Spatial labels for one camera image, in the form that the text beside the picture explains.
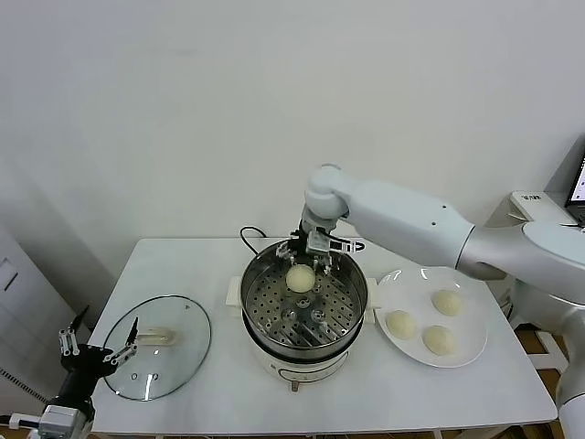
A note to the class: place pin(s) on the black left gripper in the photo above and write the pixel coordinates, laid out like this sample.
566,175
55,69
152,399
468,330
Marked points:
84,361

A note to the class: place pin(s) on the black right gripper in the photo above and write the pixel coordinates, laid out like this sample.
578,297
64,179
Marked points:
301,244

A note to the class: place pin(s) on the round white steamed baozi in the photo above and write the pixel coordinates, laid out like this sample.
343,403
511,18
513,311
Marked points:
439,340
300,280
402,324
448,303

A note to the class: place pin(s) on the round glass pot lid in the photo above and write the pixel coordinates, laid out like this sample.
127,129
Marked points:
183,347

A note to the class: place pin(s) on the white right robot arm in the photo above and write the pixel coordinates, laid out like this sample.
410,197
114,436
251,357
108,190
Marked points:
402,219

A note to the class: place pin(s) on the stainless steel steamer basket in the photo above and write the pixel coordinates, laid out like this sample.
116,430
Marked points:
269,297

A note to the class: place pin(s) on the white electric cooker base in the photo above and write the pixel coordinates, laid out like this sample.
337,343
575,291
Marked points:
311,366

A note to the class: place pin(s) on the large white plate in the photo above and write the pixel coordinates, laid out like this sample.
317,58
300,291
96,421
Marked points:
466,329

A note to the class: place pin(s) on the white side desk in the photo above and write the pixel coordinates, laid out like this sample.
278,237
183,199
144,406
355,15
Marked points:
539,203

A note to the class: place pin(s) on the black laptop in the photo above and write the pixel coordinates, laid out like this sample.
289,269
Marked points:
577,183

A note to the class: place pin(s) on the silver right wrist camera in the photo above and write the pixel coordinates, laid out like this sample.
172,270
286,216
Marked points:
317,242

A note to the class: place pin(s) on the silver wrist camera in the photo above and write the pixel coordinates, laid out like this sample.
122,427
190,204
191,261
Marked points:
64,420
317,242

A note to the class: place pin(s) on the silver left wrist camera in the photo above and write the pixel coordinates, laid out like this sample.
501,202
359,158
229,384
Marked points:
64,420

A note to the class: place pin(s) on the white wall socket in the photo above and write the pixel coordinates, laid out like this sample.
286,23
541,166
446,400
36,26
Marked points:
508,299

